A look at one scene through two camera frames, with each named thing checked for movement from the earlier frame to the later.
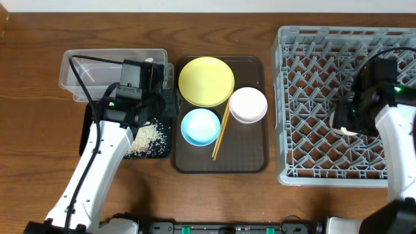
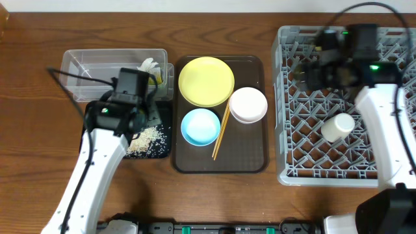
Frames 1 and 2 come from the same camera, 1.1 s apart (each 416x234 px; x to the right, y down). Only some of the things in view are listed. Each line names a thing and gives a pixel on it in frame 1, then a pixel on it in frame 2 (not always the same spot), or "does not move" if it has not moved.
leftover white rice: (150, 140) does not move
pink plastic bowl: (247, 105) does not move
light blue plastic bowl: (200, 127) does not move
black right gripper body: (340, 117) to (301, 73)
